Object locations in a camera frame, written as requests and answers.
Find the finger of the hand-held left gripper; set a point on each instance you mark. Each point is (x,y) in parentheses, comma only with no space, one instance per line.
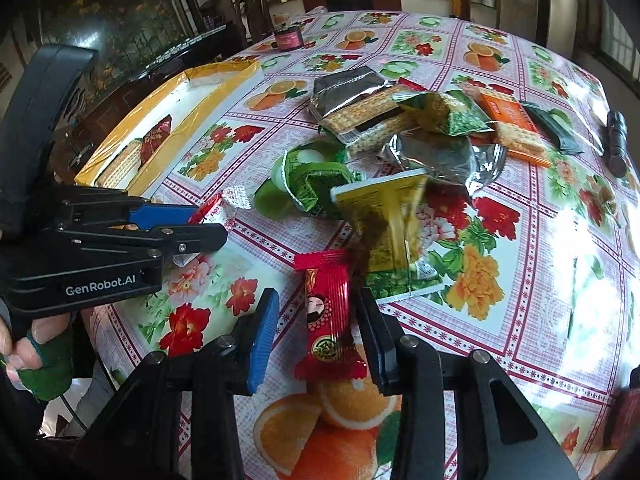
(160,214)
(200,240)

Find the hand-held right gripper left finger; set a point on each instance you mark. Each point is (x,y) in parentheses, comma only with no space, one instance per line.
(262,342)

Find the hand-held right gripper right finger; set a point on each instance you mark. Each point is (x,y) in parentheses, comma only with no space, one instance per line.
(376,345)

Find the red and white snack packet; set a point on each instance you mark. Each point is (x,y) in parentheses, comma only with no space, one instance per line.
(217,207)

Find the white box with yellow rim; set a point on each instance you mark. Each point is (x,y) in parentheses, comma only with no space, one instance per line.
(200,95)

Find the yellow snack packet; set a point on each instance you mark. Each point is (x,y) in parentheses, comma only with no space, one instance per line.
(385,215)

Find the large silver foil packet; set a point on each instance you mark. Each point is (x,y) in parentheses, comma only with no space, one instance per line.
(345,87)

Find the orange cracker packet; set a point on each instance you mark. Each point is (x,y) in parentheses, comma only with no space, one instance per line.
(512,125)

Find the person's left hand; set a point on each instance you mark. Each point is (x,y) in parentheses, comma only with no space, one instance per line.
(30,360)

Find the clear cracker packet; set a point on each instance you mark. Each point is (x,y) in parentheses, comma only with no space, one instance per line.
(120,162)
(357,122)

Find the dark green snack packet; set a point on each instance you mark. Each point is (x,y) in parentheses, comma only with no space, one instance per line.
(312,182)

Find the floral painting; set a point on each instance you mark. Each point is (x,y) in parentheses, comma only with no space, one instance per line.
(110,5)

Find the fruit and flower print tablecloth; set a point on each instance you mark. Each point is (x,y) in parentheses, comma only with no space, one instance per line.
(550,310)

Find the small silver foil packet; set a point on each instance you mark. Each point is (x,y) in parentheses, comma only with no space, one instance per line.
(435,157)

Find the dark jar with pink label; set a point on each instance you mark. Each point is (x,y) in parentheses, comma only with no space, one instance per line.
(288,39)

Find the green and white snack packet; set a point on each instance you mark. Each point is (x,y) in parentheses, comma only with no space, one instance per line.
(450,115)

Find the dark red object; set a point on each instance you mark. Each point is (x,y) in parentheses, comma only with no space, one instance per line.
(622,420)

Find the flat blackish green packet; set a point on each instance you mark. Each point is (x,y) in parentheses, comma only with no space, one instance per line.
(552,127)

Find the black flashlight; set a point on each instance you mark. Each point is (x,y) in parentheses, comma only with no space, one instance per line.
(617,142)

